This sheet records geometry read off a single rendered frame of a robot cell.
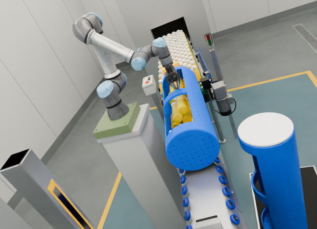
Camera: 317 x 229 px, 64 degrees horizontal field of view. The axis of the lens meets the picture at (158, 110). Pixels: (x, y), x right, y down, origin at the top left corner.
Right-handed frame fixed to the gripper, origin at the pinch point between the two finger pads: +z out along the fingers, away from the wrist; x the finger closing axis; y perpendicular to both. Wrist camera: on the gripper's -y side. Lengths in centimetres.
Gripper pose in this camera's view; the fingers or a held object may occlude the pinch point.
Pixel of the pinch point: (177, 88)
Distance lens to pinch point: 167.5
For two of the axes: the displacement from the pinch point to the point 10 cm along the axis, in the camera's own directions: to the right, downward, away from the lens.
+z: 3.6, 8.0, 4.8
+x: 9.3, -3.1, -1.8
